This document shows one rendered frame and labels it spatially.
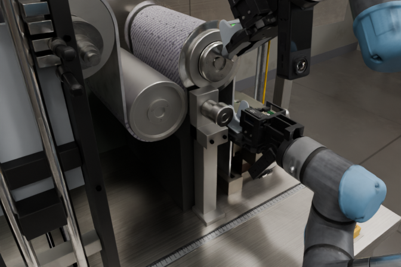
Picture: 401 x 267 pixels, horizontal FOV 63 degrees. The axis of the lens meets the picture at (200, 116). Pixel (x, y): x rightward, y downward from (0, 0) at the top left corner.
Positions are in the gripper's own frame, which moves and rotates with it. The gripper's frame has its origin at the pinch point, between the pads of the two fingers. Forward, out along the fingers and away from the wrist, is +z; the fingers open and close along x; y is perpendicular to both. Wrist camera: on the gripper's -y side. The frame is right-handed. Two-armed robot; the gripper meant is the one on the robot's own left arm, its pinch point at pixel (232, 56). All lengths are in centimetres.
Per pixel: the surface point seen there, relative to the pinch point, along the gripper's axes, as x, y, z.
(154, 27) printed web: 6.3, 13.4, 12.3
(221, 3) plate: -25.2, 24.3, 27.6
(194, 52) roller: 6.1, 2.8, 1.9
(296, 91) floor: -219, 4, 204
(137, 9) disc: 5.0, 21.8, 19.8
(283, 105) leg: -77, -9, 76
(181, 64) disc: 8.4, 1.9, 3.7
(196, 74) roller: 5.8, -0.4, 4.6
